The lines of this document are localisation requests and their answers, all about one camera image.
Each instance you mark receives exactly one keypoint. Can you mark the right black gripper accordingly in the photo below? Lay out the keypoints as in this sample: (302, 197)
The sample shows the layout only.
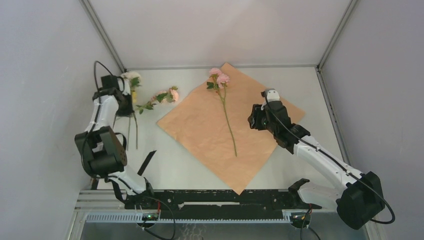
(254, 119)

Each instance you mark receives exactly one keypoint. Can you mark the peach fake flower stem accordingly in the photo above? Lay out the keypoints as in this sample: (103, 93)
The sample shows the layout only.
(169, 96)

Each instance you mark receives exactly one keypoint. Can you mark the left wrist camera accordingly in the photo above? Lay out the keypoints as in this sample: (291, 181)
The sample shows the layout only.
(109, 82)

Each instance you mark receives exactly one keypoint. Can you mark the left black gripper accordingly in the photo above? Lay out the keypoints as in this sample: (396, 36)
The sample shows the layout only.
(128, 112)

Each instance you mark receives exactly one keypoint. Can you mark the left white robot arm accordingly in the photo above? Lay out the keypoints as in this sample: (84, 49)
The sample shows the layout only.
(103, 154)

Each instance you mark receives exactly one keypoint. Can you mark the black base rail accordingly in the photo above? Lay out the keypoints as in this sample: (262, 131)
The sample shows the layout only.
(221, 205)

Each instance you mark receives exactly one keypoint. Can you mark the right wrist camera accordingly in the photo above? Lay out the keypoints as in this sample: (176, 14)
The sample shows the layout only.
(270, 95)

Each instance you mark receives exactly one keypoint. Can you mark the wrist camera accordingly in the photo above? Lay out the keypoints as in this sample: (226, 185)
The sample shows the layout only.
(270, 95)
(109, 82)

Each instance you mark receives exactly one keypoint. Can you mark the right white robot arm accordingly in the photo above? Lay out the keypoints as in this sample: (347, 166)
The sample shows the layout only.
(357, 197)

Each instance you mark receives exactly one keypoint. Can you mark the white fake flower stem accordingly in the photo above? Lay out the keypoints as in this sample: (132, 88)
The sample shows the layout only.
(132, 80)

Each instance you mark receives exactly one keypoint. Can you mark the yellow fake flower stem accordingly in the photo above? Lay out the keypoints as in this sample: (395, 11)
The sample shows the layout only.
(134, 101)

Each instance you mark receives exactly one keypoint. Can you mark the pink fake flower stem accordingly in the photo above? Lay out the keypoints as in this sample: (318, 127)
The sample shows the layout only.
(219, 83)

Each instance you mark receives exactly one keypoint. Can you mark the orange wrapping paper sheet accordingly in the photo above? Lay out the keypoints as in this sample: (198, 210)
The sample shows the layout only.
(206, 139)

